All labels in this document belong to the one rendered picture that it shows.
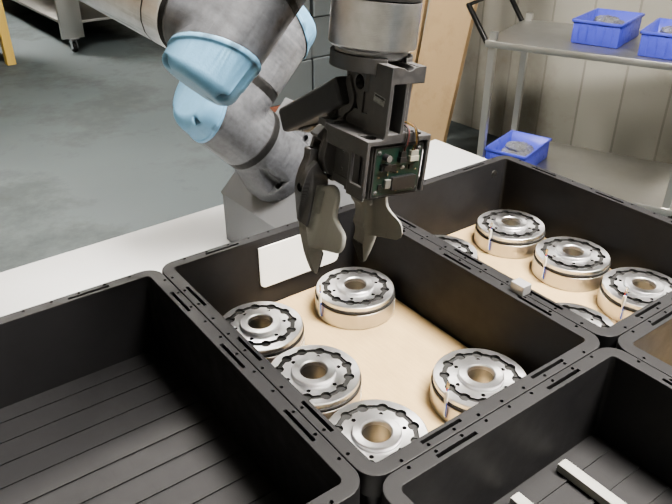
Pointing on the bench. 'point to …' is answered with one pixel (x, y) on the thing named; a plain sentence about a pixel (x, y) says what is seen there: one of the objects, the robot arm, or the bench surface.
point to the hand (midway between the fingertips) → (336, 252)
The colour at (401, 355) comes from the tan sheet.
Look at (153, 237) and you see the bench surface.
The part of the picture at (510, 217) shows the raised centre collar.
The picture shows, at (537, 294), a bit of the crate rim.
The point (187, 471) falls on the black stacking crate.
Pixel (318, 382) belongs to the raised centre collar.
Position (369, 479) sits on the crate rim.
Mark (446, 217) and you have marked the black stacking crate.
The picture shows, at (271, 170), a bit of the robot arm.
